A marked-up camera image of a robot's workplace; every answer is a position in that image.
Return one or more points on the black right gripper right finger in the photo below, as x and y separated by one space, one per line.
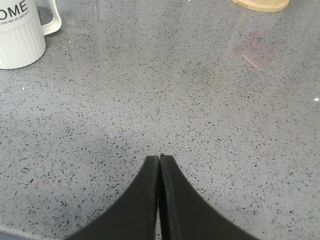
185 215

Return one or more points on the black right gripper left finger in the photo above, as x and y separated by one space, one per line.
133 216

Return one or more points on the white HOME mug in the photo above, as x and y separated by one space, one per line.
22 36

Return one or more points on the wooden mug tree stand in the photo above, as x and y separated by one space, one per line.
268 6

